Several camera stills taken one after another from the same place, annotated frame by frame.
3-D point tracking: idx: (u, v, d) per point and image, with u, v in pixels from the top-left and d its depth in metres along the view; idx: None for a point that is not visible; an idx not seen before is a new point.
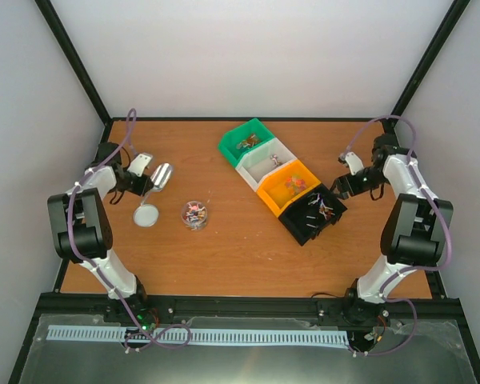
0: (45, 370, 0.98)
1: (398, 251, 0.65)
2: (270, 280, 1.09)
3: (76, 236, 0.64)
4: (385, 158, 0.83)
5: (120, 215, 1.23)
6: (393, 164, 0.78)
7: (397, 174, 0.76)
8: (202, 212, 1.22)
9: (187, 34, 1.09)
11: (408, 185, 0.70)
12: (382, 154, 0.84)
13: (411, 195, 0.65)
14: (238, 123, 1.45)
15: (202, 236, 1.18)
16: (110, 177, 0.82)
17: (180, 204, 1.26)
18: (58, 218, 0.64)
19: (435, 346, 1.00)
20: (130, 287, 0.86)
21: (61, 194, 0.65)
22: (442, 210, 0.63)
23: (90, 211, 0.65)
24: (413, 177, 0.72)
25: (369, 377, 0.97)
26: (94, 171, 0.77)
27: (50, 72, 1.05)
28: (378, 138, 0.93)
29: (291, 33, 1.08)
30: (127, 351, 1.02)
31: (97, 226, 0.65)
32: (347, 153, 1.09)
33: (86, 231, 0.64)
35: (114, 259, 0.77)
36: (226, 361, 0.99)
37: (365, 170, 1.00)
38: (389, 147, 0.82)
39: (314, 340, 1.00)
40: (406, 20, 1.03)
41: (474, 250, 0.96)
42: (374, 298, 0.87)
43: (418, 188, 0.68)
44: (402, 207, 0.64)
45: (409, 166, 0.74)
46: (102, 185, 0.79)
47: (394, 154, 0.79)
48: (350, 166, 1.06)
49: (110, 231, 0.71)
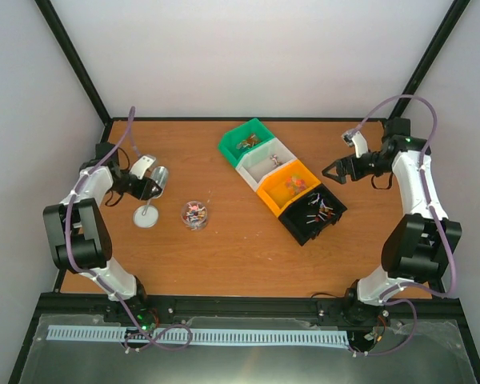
0: (44, 371, 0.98)
1: (400, 270, 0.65)
2: (270, 280, 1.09)
3: (74, 247, 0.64)
4: (396, 151, 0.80)
5: (119, 215, 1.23)
6: (402, 163, 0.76)
7: (406, 177, 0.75)
8: (202, 212, 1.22)
9: (188, 33, 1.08)
11: (415, 200, 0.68)
12: (392, 146, 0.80)
13: (416, 216, 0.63)
14: (238, 123, 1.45)
15: (202, 236, 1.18)
16: (106, 178, 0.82)
17: (180, 204, 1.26)
18: (54, 231, 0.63)
19: (435, 346, 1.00)
20: (130, 290, 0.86)
21: (57, 206, 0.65)
22: (450, 234, 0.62)
23: (88, 225, 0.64)
24: (422, 184, 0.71)
25: (369, 377, 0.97)
26: (90, 174, 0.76)
27: (50, 71, 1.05)
28: (392, 119, 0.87)
29: (292, 32, 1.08)
30: (127, 351, 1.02)
31: (96, 239, 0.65)
32: (355, 131, 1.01)
33: (85, 242, 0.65)
35: (114, 266, 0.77)
36: (226, 361, 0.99)
37: (373, 154, 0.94)
38: (401, 141, 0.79)
39: (315, 340, 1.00)
40: (406, 20, 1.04)
41: (472, 251, 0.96)
42: (372, 301, 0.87)
43: (427, 206, 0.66)
44: (406, 230, 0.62)
45: (421, 170, 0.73)
46: (99, 187, 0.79)
47: (406, 151, 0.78)
48: (356, 146, 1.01)
49: (108, 240, 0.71)
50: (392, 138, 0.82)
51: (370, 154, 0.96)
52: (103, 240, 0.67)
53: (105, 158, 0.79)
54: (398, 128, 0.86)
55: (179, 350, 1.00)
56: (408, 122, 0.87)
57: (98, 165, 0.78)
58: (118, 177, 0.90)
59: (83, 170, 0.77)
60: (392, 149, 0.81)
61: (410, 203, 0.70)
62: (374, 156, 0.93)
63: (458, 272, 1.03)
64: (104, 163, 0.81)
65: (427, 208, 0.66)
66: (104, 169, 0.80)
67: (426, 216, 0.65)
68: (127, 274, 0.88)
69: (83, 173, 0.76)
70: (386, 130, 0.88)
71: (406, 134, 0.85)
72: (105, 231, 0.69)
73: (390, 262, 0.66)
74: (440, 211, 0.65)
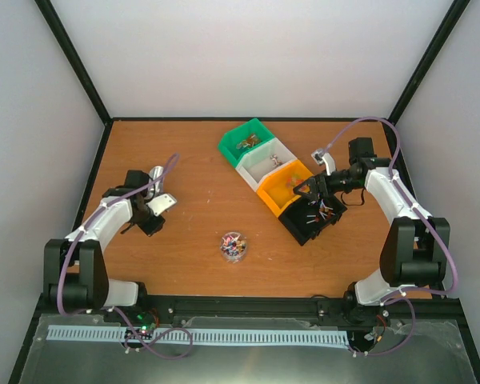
0: (44, 371, 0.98)
1: (403, 277, 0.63)
2: (270, 280, 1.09)
3: (66, 290, 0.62)
4: (365, 173, 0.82)
5: (145, 246, 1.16)
6: (374, 178, 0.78)
7: (382, 190, 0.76)
8: (240, 243, 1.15)
9: (189, 35, 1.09)
11: (398, 206, 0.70)
12: (361, 169, 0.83)
13: (405, 218, 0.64)
14: (238, 123, 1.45)
15: (242, 271, 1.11)
16: (125, 210, 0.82)
17: (218, 238, 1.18)
18: (52, 265, 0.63)
19: (434, 346, 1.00)
20: (130, 299, 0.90)
21: (60, 240, 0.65)
22: (441, 228, 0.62)
23: (86, 269, 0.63)
24: (400, 192, 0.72)
25: (368, 377, 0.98)
26: (108, 206, 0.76)
27: (50, 71, 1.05)
28: (356, 142, 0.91)
29: (293, 34, 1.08)
30: (127, 350, 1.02)
31: (90, 286, 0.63)
32: (324, 151, 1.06)
33: (78, 286, 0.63)
35: (113, 284, 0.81)
36: (226, 361, 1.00)
37: (343, 171, 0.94)
38: (367, 162, 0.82)
39: (314, 340, 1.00)
40: (406, 21, 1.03)
41: (471, 251, 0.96)
42: (373, 302, 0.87)
43: (410, 208, 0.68)
44: (399, 233, 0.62)
45: (392, 181, 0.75)
46: (115, 221, 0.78)
47: (374, 168, 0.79)
48: (327, 165, 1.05)
49: (103, 288, 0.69)
50: (360, 161, 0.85)
51: (340, 171, 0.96)
52: (98, 287, 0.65)
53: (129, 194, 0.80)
54: (362, 150, 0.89)
55: (179, 350, 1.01)
56: (370, 142, 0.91)
57: (121, 198, 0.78)
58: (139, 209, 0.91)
59: (103, 200, 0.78)
60: (361, 170, 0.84)
61: (394, 210, 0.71)
62: (344, 173, 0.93)
63: (458, 272, 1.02)
64: (128, 197, 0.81)
65: (411, 210, 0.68)
66: (126, 201, 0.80)
67: (412, 217, 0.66)
68: (129, 285, 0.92)
69: (102, 204, 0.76)
70: (354, 150, 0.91)
71: (370, 154, 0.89)
72: (102, 278, 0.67)
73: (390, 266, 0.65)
74: (424, 211, 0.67)
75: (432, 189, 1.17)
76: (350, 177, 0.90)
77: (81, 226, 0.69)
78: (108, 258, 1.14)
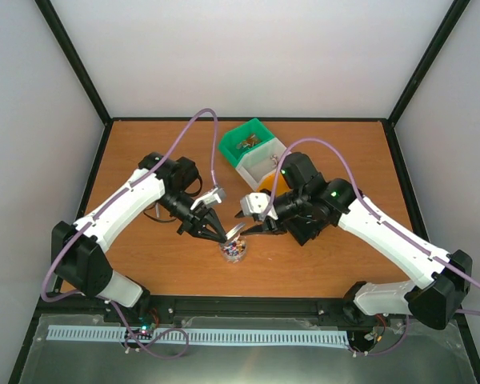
0: (45, 370, 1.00)
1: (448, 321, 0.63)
2: (270, 281, 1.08)
3: (62, 274, 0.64)
4: (332, 215, 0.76)
5: (144, 246, 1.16)
6: (359, 223, 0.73)
7: (376, 238, 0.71)
8: (240, 243, 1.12)
9: (189, 34, 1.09)
11: (413, 259, 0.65)
12: (326, 210, 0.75)
13: (441, 279, 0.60)
14: (238, 123, 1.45)
15: (242, 272, 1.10)
16: (154, 191, 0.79)
17: None
18: (56, 246, 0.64)
19: (433, 347, 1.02)
20: (129, 301, 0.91)
21: (69, 226, 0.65)
22: (466, 263, 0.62)
23: (80, 264, 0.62)
24: (402, 236, 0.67)
25: (368, 377, 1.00)
26: (131, 189, 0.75)
27: (50, 70, 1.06)
28: (298, 170, 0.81)
29: (291, 33, 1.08)
30: (127, 350, 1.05)
31: (82, 279, 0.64)
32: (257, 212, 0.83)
33: (74, 275, 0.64)
35: (118, 282, 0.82)
36: (228, 360, 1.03)
37: (295, 204, 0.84)
38: (333, 202, 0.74)
39: (314, 340, 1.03)
40: (405, 21, 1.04)
41: (473, 251, 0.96)
42: (380, 311, 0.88)
43: (430, 257, 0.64)
44: (442, 294, 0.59)
45: (382, 222, 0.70)
46: (137, 206, 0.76)
47: (346, 210, 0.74)
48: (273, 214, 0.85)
49: (103, 277, 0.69)
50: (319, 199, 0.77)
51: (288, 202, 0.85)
52: (94, 279, 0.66)
53: (152, 168, 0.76)
54: (307, 176, 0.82)
55: (174, 358, 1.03)
56: (310, 162, 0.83)
57: (146, 178, 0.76)
58: (170, 188, 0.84)
59: (129, 180, 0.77)
60: (327, 210, 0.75)
61: (407, 261, 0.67)
62: (294, 203, 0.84)
63: None
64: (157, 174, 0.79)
65: (430, 258, 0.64)
66: (154, 183, 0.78)
67: (438, 269, 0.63)
68: (134, 286, 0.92)
69: (125, 186, 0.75)
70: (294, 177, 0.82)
71: (316, 178, 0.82)
72: (100, 270, 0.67)
73: (434, 320, 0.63)
74: (440, 251, 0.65)
75: (432, 189, 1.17)
76: (302, 202, 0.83)
77: (90, 215, 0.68)
78: (109, 258, 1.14)
